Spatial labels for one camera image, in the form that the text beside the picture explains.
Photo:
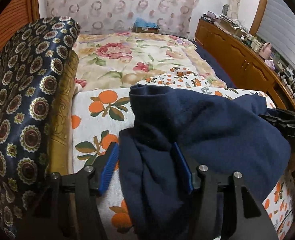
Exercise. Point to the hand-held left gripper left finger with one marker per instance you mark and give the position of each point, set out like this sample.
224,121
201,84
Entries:
110,170

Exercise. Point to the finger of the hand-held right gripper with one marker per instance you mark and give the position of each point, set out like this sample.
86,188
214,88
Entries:
275,120
287,112

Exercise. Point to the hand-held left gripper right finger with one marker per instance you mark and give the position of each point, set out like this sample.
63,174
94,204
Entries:
185,170

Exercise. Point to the navy printed t-shirt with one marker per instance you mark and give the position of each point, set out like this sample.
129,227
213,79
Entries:
212,130

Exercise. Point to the orange fruit print sheet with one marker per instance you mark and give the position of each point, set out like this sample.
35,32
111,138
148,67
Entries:
100,120

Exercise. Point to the pink crumpled cloth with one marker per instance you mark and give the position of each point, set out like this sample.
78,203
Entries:
270,63

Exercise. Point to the wooden cabinet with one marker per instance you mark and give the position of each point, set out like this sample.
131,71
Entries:
237,55

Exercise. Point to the group of small bottles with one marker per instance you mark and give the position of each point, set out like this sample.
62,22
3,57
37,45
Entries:
252,43

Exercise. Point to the grey window blind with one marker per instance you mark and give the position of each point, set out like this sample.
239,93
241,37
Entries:
287,30

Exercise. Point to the navy bed cover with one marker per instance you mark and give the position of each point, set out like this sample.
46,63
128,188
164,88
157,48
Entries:
212,65

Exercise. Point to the gold cushion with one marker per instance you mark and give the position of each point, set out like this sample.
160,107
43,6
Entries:
62,100

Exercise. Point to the floral blanket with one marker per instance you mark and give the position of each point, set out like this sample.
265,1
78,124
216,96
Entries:
137,62

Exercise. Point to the navy medallion patterned pillow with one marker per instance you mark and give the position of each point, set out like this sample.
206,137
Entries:
25,92

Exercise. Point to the box with blue cloth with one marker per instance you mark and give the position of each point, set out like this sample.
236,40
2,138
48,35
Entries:
145,25

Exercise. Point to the circle patterned curtain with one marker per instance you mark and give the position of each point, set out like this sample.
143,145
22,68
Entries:
112,5

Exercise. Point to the wooden window frame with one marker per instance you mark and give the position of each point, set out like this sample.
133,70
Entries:
258,12

